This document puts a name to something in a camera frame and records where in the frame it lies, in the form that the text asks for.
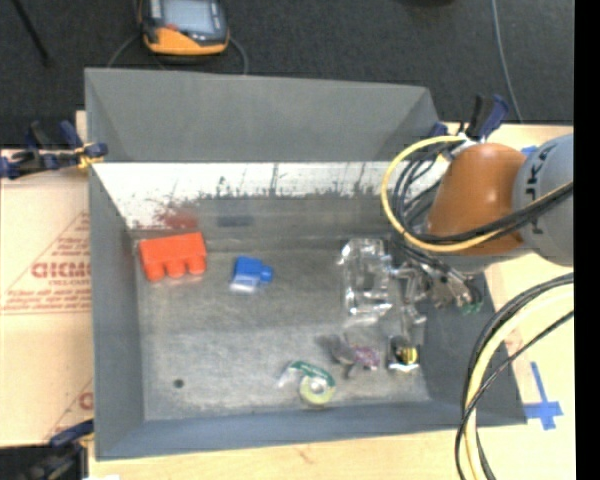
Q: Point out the blue and white small toy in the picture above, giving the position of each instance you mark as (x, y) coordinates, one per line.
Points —
(247, 270)

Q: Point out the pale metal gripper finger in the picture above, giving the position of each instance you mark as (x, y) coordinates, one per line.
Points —
(414, 320)
(402, 274)

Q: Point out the orange toy building block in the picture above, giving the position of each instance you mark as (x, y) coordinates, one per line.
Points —
(172, 255)

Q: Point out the black and yellow small object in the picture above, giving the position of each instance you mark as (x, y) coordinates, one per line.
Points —
(405, 354)

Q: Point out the brown cardboard board red print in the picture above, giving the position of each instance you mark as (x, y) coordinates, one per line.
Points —
(40, 318)

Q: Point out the clear plastic packaging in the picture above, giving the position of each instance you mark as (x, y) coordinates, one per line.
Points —
(365, 278)

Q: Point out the purple small packet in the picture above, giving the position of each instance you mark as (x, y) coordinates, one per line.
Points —
(367, 355)

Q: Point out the green tape dispenser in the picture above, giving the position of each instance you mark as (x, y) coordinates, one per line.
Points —
(315, 388)

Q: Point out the grey metal bin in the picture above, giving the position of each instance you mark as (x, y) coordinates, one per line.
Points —
(260, 328)

